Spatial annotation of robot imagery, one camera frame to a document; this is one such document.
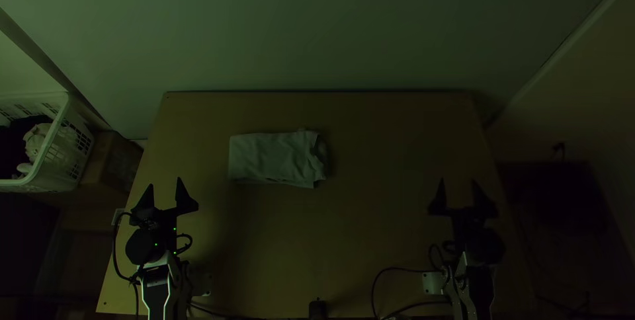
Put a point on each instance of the white t-shirt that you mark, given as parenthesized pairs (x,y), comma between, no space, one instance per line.
(276,159)

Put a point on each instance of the white laundry basket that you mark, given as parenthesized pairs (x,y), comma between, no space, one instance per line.
(49,151)

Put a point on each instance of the heap of clothes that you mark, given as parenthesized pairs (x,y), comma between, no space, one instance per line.
(30,149)

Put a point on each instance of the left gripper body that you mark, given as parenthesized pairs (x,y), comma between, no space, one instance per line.
(158,217)

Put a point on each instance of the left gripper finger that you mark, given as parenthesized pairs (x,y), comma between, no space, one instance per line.
(144,197)
(182,195)

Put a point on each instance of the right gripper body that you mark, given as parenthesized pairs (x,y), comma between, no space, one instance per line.
(466,218)

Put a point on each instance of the cardboard box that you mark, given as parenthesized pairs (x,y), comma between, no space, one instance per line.
(111,159)

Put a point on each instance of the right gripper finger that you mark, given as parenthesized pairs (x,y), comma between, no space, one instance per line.
(482,196)
(439,195)

